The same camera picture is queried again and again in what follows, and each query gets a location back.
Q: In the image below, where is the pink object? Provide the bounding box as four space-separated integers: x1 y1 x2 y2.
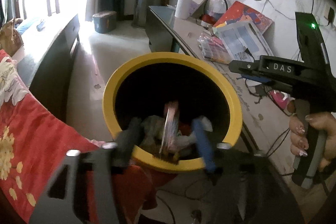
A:
269 90 292 112

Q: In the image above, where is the red floral blanket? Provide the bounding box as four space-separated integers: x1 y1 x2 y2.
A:
0 49 158 224

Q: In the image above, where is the brown paper bag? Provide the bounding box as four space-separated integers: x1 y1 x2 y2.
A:
0 18 24 50

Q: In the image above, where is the dark storage stool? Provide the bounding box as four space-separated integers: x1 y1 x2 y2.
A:
92 10 117 34

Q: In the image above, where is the shiny pink packet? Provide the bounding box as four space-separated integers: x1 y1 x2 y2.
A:
159 101 180 156

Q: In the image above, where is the dark wooden table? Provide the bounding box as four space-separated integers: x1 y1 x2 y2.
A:
18 13 81 120

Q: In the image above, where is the person's right hand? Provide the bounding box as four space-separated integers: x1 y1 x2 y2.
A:
288 112 336 170

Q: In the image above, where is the black cable with plug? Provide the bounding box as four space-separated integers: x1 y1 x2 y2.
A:
236 48 274 96

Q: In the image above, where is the white ribbed vase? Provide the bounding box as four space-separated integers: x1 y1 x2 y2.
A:
175 0 194 19

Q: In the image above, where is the red picture book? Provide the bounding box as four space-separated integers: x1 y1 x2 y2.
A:
212 1 274 36

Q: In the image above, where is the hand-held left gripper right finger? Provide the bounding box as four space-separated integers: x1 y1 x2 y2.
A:
191 119 306 224

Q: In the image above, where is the grey marble cabinet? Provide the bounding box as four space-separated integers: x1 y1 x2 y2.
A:
145 5 336 214

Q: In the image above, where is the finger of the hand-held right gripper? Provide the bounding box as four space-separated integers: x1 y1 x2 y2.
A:
238 72 274 86
228 55 266 75

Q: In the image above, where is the white plastic bag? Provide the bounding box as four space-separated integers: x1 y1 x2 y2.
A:
140 115 214 151

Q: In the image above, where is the white printed paper bag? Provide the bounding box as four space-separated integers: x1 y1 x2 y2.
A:
216 21 275 65

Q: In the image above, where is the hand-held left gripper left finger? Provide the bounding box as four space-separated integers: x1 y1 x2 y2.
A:
29 117 144 224

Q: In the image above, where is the yellow round bin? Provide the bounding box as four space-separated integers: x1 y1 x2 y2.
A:
102 52 243 174

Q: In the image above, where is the clear plastic packet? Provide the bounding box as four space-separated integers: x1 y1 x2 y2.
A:
198 32 232 65

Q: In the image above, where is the red cloth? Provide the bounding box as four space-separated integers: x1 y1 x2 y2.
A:
201 14 217 28

